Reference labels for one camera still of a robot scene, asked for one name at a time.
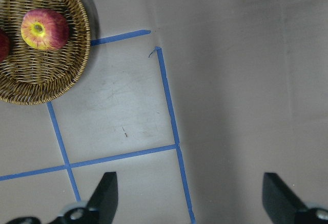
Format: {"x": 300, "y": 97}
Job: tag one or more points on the red yellow apple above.
{"x": 44, "y": 29}

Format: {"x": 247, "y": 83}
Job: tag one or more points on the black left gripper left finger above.
{"x": 101, "y": 207}

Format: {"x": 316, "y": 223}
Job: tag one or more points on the round wicker basket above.
{"x": 32, "y": 77}

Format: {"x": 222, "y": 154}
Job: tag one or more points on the dark red apple in basket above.
{"x": 4, "y": 45}

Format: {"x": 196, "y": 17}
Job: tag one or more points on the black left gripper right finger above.
{"x": 283, "y": 206}

